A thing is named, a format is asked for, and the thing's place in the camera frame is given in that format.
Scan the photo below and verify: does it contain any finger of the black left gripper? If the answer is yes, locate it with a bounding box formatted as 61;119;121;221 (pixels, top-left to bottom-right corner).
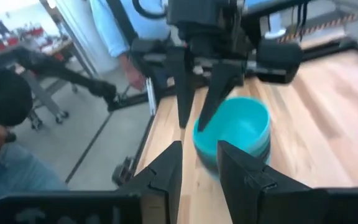
196;61;249;133
167;48;198;129

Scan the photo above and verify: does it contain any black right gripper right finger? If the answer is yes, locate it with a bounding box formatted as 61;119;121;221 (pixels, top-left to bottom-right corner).
217;139;311;224

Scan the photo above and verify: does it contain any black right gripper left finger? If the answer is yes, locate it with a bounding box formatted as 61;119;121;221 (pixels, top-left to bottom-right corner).
116;140;184;224

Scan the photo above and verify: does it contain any teal bowl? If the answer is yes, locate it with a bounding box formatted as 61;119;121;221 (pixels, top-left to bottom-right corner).
192;96;272;162
197;132;272;180

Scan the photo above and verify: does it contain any black caster wheel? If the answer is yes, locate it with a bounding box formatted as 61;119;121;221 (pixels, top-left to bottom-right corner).
111;156;135;187

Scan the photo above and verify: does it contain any white cylinder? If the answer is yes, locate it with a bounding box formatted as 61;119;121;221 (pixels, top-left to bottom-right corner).
264;12;288;40

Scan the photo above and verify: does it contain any person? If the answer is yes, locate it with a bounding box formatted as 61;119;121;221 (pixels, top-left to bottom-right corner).
0;120;68;220
88;0;171;91

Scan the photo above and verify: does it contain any grey wheeled table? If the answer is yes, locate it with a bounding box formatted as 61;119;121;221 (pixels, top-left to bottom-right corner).
19;40;77;131

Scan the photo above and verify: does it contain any silver frame bracket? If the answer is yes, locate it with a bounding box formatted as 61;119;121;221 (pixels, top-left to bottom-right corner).
145;77;158;116

